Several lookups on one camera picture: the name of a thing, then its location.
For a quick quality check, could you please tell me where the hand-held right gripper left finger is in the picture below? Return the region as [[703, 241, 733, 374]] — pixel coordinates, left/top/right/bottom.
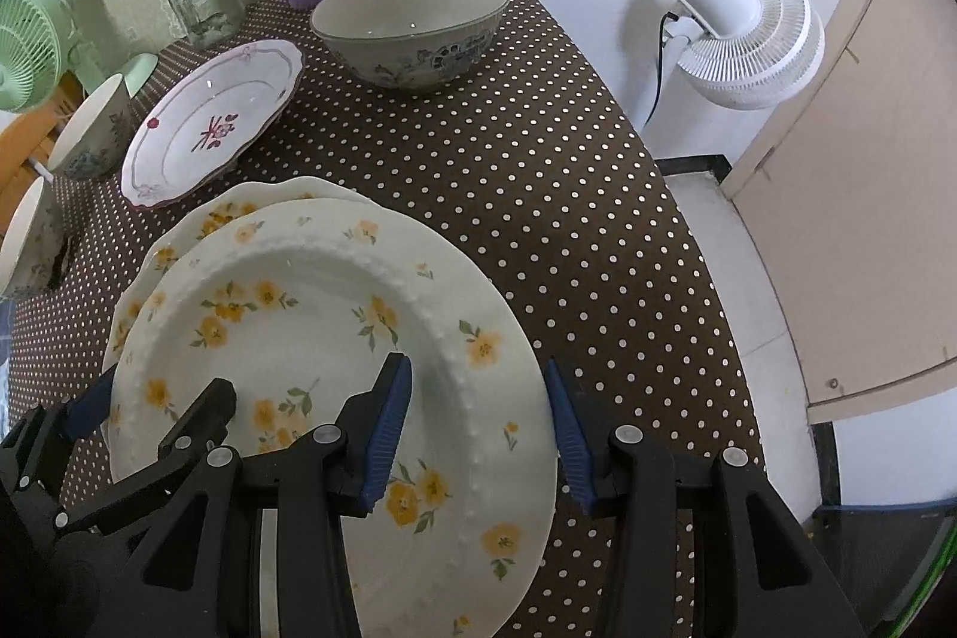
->
[[120, 352, 414, 638]]

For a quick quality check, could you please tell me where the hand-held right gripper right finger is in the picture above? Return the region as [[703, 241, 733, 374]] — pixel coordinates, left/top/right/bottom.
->
[[542, 356, 861, 638]]

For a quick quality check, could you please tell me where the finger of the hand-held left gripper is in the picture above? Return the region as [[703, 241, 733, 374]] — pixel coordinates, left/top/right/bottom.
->
[[0, 381, 113, 508], [54, 378, 237, 538]]

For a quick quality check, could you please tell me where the large yellow flower plate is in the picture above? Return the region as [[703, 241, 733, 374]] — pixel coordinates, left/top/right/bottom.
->
[[108, 197, 560, 638]]

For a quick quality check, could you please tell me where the small blue floral bowl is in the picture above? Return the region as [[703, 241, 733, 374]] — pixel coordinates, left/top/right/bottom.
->
[[48, 72, 136, 182], [0, 176, 72, 303]]

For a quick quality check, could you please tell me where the scalloped yellow flower plate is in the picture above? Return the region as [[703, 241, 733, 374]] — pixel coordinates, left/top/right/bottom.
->
[[100, 175, 382, 482]]

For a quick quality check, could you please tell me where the pink flower white plate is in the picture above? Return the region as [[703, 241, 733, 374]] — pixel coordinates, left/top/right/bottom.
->
[[120, 38, 306, 210]]

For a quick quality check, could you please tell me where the orange wooden furniture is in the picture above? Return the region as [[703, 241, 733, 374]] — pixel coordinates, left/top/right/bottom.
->
[[0, 70, 83, 236]]

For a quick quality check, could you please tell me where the dark grey panel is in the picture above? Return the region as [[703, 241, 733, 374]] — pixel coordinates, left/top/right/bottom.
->
[[811, 499, 950, 638]]

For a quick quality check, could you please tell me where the green desk fan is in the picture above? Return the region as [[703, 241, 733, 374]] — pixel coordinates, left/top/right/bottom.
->
[[0, 0, 160, 116]]

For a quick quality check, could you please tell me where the beige door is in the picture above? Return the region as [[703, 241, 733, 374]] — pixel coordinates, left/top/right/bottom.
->
[[729, 0, 957, 426]]

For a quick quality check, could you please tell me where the white standing fan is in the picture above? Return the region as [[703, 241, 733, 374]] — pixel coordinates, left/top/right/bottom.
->
[[649, 0, 825, 111]]

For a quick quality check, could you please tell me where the black fan cable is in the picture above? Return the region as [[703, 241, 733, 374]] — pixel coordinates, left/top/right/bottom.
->
[[639, 12, 685, 131]]

